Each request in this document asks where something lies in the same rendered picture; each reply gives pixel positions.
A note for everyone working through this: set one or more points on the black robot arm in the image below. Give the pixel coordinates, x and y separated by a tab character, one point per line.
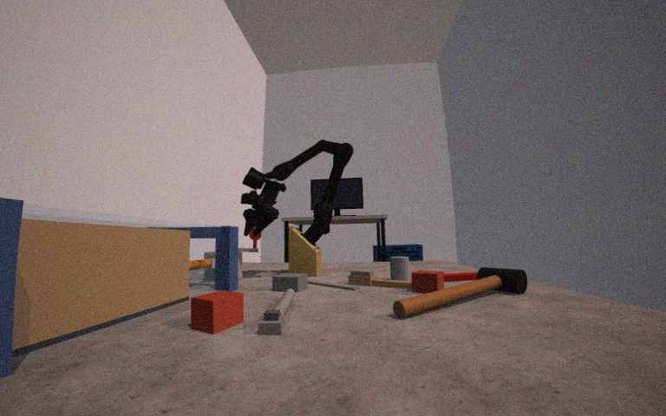
323	211

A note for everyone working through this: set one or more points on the black-headed mallet with wooden handle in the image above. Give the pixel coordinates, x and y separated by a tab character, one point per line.
487	279

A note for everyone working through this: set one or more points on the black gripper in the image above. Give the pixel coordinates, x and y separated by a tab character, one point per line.
261	216

